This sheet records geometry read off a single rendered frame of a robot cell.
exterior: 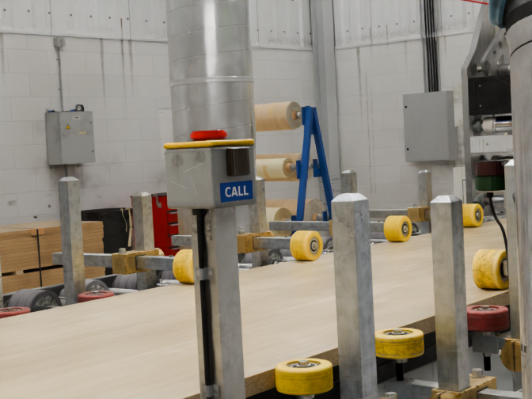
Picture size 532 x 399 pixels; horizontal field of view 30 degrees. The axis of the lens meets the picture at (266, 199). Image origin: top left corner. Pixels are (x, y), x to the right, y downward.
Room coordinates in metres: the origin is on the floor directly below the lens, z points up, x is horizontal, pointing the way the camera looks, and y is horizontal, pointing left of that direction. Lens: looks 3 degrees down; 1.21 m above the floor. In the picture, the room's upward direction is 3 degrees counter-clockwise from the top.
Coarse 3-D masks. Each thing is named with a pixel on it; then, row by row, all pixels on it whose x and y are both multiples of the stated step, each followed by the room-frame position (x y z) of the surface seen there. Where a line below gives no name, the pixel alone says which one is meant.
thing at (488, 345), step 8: (472, 336) 1.74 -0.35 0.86; (480, 336) 1.73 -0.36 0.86; (488, 336) 1.72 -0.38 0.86; (496, 336) 1.71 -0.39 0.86; (504, 336) 1.71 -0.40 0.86; (472, 344) 1.74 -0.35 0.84; (480, 344) 1.73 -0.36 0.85; (488, 344) 1.72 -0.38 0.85; (496, 344) 1.71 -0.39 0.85; (504, 344) 1.70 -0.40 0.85; (488, 352) 1.72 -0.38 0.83; (496, 352) 1.71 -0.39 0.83
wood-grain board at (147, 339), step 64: (320, 256) 2.74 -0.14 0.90; (384, 256) 2.66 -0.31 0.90; (0, 320) 1.93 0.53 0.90; (64, 320) 1.89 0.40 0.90; (128, 320) 1.85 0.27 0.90; (192, 320) 1.81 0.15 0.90; (256, 320) 1.78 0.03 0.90; (320, 320) 1.74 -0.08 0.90; (384, 320) 1.71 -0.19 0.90; (0, 384) 1.37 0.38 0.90; (64, 384) 1.35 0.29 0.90; (128, 384) 1.33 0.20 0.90; (192, 384) 1.31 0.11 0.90; (256, 384) 1.35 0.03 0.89
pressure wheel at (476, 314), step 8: (472, 312) 1.71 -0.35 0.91; (480, 312) 1.71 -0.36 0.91; (488, 312) 1.70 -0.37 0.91; (496, 312) 1.70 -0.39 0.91; (504, 312) 1.71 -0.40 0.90; (472, 320) 1.71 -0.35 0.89; (480, 320) 1.70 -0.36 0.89; (488, 320) 1.70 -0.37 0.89; (496, 320) 1.70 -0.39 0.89; (504, 320) 1.71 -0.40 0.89; (472, 328) 1.71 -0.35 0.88; (480, 328) 1.70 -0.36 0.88; (488, 328) 1.70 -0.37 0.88; (496, 328) 1.70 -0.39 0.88; (504, 328) 1.71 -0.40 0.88; (488, 360) 1.73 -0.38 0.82; (488, 368) 1.73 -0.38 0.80
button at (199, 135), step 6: (192, 132) 1.05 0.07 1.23; (198, 132) 1.05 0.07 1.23; (204, 132) 1.04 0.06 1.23; (210, 132) 1.04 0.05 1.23; (216, 132) 1.04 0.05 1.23; (222, 132) 1.05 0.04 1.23; (192, 138) 1.05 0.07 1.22; (198, 138) 1.04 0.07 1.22; (204, 138) 1.04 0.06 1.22; (210, 138) 1.04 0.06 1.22; (216, 138) 1.05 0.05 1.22; (222, 138) 1.05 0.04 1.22
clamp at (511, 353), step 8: (512, 344) 1.62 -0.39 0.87; (520, 344) 1.61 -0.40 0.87; (504, 352) 1.63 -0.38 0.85; (512, 352) 1.62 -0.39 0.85; (520, 352) 1.61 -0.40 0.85; (504, 360) 1.63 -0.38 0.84; (512, 360) 1.62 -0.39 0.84; (520, 360) 1.61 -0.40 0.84; (512, 368) 1.62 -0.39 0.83; (520, 368) 1.61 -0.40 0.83
